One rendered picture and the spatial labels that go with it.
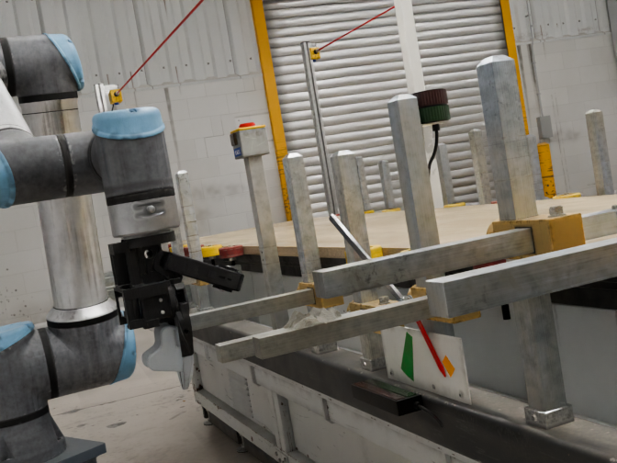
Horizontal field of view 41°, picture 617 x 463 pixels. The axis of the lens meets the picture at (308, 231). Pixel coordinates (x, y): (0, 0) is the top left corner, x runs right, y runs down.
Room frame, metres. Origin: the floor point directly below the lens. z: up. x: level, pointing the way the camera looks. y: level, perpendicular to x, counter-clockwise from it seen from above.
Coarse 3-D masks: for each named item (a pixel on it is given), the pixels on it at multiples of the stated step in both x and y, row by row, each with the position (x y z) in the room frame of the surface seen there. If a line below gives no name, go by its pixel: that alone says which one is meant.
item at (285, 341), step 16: (400, 304) 1.20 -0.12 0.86; (416, 304) 1.21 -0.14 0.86; (336, 320) 1.16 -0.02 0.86; (352, 320) 1.17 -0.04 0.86; (368, 320) 1.18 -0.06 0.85; (384, 320) 1.18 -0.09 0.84; (400, 320) 1.19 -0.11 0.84; (416, 320) 1.20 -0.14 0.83; (256, 336) 1.13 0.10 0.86; (272, 336) 1.12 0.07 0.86; (288, 336) 1.13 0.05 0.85; (304, 336) 1.14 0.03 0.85; (320, 336) 1.15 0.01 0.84; (336, 336) 1.16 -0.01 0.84; (352, 336) 1.16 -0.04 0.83; (256, 352) 1.13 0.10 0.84; (272, 352) 1.12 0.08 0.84; (288, 352) 1.13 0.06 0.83
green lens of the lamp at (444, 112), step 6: (426, 108) 1.27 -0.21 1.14; (432, 108) 1.27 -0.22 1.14; (438, 108) 1.27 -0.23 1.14; (444, 108) 1.27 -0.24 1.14; (420, 114) 1.27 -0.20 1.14; (426, 114) 1.27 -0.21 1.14; (432, 114) 1.27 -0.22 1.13; (438, 114) 1.27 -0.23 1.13; (444, 114) 1.27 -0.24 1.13; (426, 120) 1.27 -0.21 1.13; (432, 120) 1.27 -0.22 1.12
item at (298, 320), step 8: (296, 312) 1.16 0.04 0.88; (312, 312) 1.16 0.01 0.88; (320, 312) 1.15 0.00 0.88; (328, 312) 1.16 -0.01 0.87; (336, 312) 1.18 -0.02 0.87; (296, 320) 1.16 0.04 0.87; (304, 320) 1.13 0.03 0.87; (312, 320) 1.13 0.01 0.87; (320, 320) 1.14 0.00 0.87; (328, 320) 1.15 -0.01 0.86; (296, 328) 1.13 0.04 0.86
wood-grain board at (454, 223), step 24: (336, 216) 3.84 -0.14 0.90; (384, 216) 3.08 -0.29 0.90; (456, 216) 2.37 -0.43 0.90; (480, 216) 2.21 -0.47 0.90; (216, 240) 3.45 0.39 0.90; (240, 240) 3.10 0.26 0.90; (288, 240) 2.58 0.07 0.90; (336, 240) 2.22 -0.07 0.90; (384, 240) 1.94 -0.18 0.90; (408, 240) 1.83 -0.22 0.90; (456, 240) 1.63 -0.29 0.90; (600, 240) 1.24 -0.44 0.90
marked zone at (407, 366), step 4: (408, 336) 1.32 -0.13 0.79; (408, 340) 1.33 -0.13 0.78; (404, 344) 1.34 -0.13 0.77; (408, 344) 1.33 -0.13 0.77; (404, 348) 1.34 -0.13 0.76; (408, 348) 1.33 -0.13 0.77; (412, 348) 1.32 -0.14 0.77; (404, 352) 1.34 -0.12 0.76; (408, 352) 1.33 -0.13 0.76; (412, 352) 1.32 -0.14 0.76; (404, 356) 1.35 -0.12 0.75; (408, 356) 1.33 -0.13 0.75; (412, 356) 1.32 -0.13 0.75; (404, 360) 1.35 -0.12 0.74; (408, 360) 1.34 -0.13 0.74; (412, 360) 1.32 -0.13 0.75; (404, 364) 1.35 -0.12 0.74; (408, 364) 1.34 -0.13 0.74; (412, 364) 1.32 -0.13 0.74; (404, 368) 1.35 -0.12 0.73; (408, 368) 1.34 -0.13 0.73; (412, 368) 1.33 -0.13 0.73; (404, 372) 1.36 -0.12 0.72; (408, 372) 1.34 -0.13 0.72; (412, 372) 1.33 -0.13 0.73; (408, 376) 1.35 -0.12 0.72; (412, 376) 1.33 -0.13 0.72
